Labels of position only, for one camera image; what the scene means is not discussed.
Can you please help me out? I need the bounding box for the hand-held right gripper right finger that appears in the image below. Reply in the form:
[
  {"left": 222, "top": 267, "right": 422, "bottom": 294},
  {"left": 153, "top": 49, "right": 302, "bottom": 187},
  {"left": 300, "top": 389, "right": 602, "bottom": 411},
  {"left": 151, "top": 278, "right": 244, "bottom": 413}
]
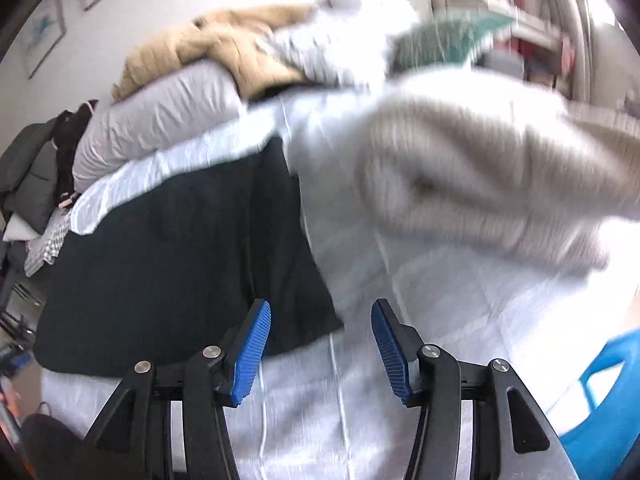
[{"left": 371, "top": 298, "right": 581, "bottom": 480}]

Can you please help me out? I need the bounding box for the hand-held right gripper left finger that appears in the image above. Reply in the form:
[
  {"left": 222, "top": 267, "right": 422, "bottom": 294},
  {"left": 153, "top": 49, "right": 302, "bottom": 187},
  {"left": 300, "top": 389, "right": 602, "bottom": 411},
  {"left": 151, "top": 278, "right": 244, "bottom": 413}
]
[{"left": 80, "top": 298, "right": 272, "bottom": 480}]

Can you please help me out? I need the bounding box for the black quilted jacket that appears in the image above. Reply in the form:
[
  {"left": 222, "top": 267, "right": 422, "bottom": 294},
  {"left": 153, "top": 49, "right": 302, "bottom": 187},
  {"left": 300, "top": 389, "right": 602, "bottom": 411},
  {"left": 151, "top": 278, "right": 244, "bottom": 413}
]
[{"left": 32, "top": 137, "right": 346, "bottom": 376}]

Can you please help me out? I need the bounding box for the beige folded fleece blanket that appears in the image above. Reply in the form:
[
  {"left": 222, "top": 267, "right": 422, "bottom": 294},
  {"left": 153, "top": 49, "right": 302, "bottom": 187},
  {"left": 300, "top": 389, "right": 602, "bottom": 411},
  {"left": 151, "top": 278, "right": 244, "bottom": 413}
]
[{"left": 357, "top": 67, "right": 640, "bottom": 281}]

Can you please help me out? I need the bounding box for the dark round object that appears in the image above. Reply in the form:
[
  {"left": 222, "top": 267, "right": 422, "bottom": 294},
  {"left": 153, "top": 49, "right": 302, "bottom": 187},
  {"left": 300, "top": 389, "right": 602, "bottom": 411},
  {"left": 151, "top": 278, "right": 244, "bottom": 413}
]
[{"left": 20, "top": 412, "right": 88, "bottom": 480}]

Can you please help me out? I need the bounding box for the blue plastic stool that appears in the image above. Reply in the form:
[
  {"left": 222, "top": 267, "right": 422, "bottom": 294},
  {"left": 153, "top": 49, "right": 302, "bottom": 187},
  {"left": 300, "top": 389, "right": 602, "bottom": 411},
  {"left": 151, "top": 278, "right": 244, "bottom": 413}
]
[{"left": 557, "top": 327, "right": 640, "bottom": 480}]

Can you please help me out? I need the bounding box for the gingham cloth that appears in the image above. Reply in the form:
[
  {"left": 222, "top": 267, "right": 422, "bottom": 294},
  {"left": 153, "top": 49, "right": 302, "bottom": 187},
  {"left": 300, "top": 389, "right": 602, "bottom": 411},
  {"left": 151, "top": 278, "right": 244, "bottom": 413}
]
[{"left": 22, "top": 210, "right": 73, "bottom": 278}]

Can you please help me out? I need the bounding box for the grey pillow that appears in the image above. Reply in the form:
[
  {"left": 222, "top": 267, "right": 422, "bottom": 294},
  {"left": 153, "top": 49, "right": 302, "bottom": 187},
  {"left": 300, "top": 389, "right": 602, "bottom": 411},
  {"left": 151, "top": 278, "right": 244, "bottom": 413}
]
[{"left": 72, "top": 62, "right": 246, "bottom": 191}]

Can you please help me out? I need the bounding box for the dark grey padded coat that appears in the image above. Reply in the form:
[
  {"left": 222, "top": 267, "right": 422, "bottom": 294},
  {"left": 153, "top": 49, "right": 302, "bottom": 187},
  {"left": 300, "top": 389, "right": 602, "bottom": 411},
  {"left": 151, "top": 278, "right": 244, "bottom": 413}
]
[{"left": 0, "top": 122, "right": 58, "bottom": 233}]

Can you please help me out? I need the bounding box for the tan fleece blanket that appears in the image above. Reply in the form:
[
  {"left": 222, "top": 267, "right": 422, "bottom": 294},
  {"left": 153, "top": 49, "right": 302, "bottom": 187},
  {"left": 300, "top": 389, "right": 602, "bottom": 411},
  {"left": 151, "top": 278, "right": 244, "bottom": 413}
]
[{"left": 112, "top": 5, "right": 321, "bottom": 101}]

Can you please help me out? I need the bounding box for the white printed pillow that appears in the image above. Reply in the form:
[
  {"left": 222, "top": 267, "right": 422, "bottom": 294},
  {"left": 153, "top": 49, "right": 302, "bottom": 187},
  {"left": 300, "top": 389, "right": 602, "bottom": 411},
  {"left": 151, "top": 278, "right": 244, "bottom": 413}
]
[{"left": 265, "top": 0, "right": 426, "bottom": 91}]

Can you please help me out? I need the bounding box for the green pillow with white pattern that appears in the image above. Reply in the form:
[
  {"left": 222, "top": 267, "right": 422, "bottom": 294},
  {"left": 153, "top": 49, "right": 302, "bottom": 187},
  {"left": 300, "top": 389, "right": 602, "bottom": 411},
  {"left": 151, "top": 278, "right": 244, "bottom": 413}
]
[{"left": 392, "top": 10, "right": 516, "bottom": 68}]

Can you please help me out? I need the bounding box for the white shelf unit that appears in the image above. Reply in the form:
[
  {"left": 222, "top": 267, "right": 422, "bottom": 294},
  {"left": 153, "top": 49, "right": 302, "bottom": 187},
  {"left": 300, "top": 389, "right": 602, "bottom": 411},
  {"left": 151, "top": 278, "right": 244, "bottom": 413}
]
[{"left": 425, "top": 0, "right": 601, "bottom": 106}]

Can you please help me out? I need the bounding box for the metal frame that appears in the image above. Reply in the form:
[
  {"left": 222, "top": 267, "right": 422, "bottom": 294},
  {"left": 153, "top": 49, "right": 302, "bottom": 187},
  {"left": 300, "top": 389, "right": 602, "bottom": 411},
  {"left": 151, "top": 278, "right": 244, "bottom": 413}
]
[{"left": 0, "top": 260, "right": 46, "bottom": 341}]

